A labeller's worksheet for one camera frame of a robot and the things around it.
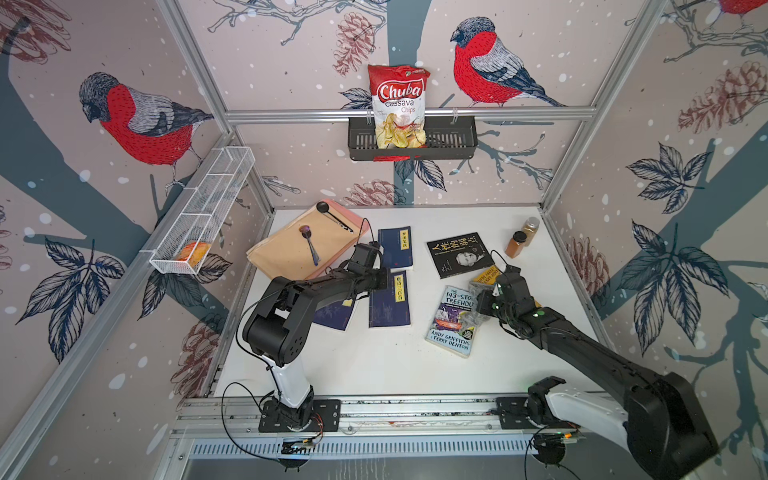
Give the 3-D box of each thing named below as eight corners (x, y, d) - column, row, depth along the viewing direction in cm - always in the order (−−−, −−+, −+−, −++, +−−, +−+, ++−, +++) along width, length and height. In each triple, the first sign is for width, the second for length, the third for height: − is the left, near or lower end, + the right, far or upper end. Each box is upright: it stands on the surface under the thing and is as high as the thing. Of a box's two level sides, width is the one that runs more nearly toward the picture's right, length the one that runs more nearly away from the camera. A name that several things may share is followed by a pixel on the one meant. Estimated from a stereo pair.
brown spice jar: (507, 258, 105) (513, 246, 100) (502, 243, 109) (508, 231, 104) (523, 258, 105) (530, 246, 100) (518, 243, 109) (525, 231, 104)
